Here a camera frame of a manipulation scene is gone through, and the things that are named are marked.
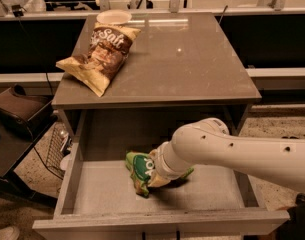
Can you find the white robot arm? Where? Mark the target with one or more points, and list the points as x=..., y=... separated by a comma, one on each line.
x=208, y=142

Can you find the long white shelf rail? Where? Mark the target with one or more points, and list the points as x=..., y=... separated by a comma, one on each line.
x=229, y=11

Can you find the brown black bag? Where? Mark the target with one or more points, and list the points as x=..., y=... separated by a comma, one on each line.
x=24, y=114

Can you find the dark side table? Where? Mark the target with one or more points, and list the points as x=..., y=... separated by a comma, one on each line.
x=13, y=150

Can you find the white paper bowl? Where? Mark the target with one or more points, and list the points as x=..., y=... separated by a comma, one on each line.
x=115, y=17

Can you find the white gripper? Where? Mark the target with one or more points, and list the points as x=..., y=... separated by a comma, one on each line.
x=162, y=160

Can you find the yellow brown salt chip bag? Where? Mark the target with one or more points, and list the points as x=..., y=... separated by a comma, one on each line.
x=109, y=47

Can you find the black wire basket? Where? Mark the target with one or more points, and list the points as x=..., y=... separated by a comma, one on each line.
x=58, y=149

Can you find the grey cabinet with counter top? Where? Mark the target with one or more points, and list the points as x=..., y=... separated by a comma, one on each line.
x=181, y=68

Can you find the green rice chip bag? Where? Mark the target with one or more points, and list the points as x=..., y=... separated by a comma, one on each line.
x=136, y=163

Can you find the open grey top drawer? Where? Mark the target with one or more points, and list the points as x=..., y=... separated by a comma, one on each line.
x=97, y=200

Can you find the white shoe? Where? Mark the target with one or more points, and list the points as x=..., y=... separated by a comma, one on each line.
x=9, y=233

